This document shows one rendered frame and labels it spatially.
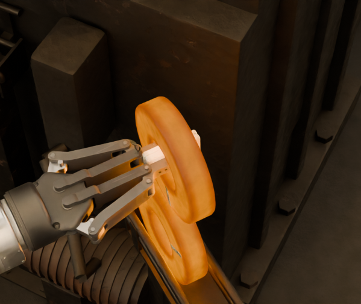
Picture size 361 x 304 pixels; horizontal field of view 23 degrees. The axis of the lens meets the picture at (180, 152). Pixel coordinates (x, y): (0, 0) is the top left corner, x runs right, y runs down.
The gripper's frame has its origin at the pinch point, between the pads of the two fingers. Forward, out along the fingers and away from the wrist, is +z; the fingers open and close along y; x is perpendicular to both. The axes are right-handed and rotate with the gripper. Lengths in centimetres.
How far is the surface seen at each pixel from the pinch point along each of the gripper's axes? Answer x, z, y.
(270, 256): -83, 28, -16
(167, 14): -2.4, 10.4, -21.7
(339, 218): -91, 49, -21
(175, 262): -19.2, -2.8, 4.4
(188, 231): -11.9, -0.7, 4.7
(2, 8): -12.4, -7.5, -44.0
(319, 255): -91, 40, -14
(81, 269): -32.2, -13.3, -7.5
